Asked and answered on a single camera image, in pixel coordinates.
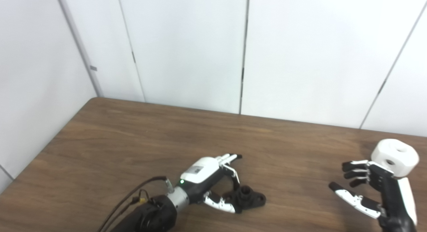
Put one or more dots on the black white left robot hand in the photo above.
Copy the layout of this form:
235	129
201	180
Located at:
200	172

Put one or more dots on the black flanged holder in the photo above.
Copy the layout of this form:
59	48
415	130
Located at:
250	198

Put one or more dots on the round white cylinder piece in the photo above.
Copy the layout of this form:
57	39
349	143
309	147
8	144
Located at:
397	155

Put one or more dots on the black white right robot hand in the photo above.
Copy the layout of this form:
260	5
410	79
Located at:
390	195

